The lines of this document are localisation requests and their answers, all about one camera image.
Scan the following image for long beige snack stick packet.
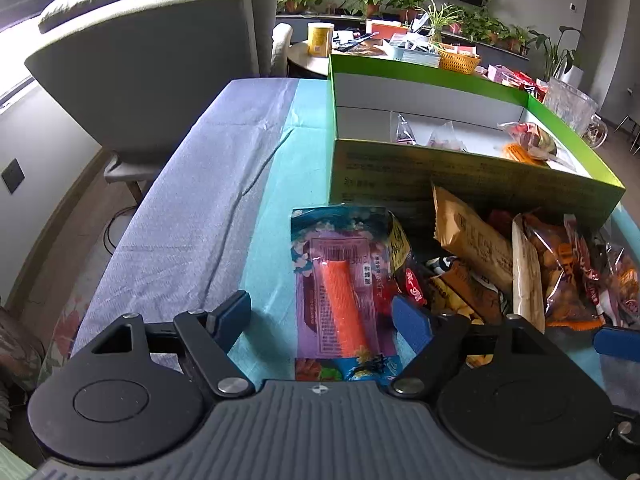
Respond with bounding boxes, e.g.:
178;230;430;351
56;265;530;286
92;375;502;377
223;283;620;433
512;214;546;333

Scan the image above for green cardboard box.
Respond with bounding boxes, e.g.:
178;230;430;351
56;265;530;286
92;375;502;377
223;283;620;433
329;55;625;229

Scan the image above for round white coffee table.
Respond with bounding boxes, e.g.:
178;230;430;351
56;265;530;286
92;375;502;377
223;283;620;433
288;41;329;79

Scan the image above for orange yellow biscuit packet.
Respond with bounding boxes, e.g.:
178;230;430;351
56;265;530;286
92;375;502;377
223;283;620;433
433;186;513;295

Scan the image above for orange clear nut bag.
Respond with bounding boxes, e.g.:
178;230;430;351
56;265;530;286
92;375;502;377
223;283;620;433
523;214;602;332

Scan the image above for blue patterned table cloth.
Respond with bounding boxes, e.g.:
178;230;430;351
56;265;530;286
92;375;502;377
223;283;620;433
75;79;338;382

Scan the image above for blue purple crab stick packet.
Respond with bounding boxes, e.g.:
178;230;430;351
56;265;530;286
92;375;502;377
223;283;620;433
291;205;401;385

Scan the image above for clear glass mug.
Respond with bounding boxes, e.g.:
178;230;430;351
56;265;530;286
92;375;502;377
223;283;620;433
544;78;608;150

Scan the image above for woven yellow basket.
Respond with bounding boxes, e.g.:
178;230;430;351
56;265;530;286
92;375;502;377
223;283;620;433
439;50;482;75

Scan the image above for grey armchair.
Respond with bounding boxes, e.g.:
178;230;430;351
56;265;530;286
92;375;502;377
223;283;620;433
25;0;292;184

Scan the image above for clear bag brown snacks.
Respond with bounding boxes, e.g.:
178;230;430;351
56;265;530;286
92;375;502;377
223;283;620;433
498;122;558;162

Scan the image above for spider plant in vase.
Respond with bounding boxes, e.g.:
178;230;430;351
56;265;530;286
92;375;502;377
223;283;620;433
423;0;463;44

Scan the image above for peanut snack bag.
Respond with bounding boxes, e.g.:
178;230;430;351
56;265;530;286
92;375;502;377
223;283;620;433
425;257;509;325

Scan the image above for yellow canister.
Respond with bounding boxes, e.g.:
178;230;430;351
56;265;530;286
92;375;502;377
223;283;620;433
307;22;334;58

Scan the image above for blue tissue tray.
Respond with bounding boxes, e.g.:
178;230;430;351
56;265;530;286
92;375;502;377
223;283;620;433
381;34;440;68

